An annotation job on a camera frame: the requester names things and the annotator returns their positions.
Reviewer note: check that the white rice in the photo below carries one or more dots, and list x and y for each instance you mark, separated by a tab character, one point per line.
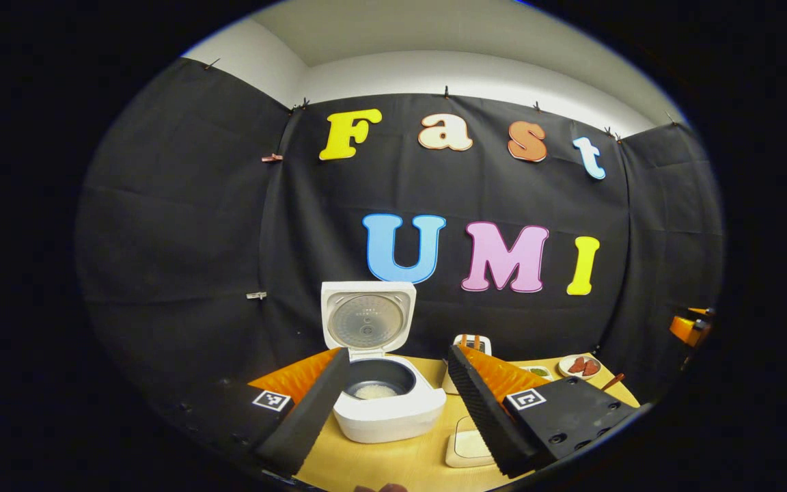
374	391

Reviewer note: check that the white divided grain dish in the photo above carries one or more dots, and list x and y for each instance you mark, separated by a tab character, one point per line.
537	372

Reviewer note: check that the row of small black clips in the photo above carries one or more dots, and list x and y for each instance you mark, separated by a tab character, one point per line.
447	91

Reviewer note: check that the white rice cooker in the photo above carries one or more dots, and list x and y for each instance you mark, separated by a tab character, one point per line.
387	420

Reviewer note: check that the cream square tray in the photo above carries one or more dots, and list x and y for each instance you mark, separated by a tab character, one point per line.
465	444

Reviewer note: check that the white toaster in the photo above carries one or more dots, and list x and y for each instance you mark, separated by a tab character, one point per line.
485	345

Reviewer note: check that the wooden spoon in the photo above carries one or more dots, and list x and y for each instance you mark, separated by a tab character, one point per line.
613	381

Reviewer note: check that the red meat slice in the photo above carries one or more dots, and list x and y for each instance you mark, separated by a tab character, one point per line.
576	365
591	367

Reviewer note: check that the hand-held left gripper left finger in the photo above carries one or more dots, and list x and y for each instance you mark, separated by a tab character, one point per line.
305	417

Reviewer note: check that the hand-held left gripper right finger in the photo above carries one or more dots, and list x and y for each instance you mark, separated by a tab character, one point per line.
486	417

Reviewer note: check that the round white plate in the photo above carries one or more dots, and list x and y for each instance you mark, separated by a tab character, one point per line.
564	371

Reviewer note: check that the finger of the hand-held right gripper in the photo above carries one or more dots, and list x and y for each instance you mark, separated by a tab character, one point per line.
687	330
701	311

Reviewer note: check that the pink clip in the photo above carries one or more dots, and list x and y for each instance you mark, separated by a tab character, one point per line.
272	158

